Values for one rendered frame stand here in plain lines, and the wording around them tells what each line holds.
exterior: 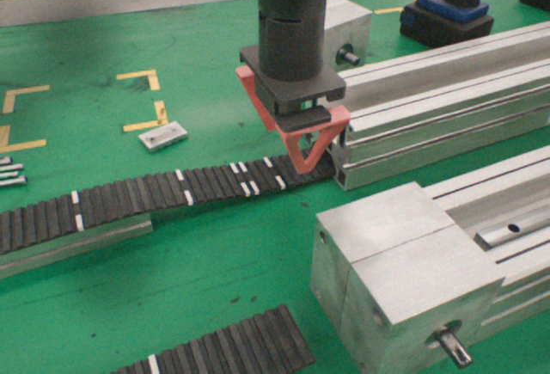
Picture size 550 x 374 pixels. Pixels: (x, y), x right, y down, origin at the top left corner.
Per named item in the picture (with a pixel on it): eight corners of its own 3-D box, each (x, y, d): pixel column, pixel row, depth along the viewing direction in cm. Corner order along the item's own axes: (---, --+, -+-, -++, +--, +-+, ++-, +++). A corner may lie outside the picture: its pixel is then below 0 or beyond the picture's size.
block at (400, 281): (390, 426, 34) (418, 360, 27) (308, 287, 42) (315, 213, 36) (491, 375, 36) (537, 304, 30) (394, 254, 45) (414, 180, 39)
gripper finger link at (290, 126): (312, 136, 52) (317, 58, 46) (345, 176, 47) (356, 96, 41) (254, 151, 50) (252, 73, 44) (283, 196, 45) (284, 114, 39)
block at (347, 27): (321, 107, 63) (327, 39, 57) (270, 71, 70) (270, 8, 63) (375, 82, 67) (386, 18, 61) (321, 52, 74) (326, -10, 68)
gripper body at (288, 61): (296, 52, 50) (300, -21, 45) (347, 102, 43) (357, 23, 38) (238, 64, 48) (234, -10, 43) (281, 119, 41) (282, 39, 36)
